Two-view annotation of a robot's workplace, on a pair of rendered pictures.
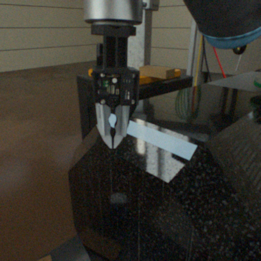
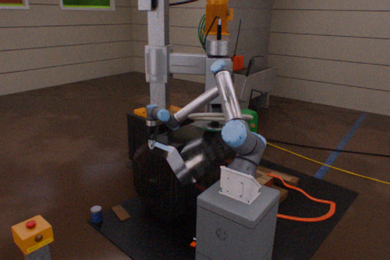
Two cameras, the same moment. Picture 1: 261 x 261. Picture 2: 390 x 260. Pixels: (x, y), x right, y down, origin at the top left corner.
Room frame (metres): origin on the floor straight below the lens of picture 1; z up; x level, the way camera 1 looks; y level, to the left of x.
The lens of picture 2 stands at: (-1.99, -0.08, 1.94)
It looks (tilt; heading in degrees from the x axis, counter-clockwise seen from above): 21 degrees down; 354
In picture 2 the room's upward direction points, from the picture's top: 1 degrees clockwise
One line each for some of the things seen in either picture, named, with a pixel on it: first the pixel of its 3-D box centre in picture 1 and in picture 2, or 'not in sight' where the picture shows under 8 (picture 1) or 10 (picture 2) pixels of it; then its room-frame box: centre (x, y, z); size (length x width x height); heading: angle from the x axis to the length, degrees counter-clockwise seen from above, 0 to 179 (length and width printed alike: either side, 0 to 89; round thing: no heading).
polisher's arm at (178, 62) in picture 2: not in sight; (176, 62); (1.67, -0.22, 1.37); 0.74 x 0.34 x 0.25; 73
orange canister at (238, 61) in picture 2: not in sight; (238, 62); (4.17, -1.53, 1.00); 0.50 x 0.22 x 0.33; 138
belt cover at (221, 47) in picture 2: not in sight; (216, 44); (1.23, -0.61, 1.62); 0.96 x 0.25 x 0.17; 173
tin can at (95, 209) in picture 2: not in sight; (96, 214); (0.62, 0.59, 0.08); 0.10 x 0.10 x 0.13
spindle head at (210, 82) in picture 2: not in sight; (216, 79); (0.96, -0.58, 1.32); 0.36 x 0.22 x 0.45; 173
